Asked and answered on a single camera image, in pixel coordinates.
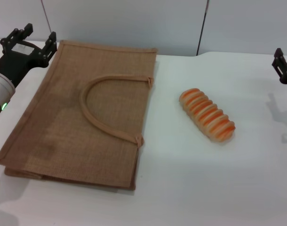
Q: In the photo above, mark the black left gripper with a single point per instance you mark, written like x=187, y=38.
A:
x=16, y=63

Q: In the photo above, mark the brown jute handbag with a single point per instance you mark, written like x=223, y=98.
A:
x=70, y=117

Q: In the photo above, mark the orange striped bread loaf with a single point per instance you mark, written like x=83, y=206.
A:
x=207, y=115

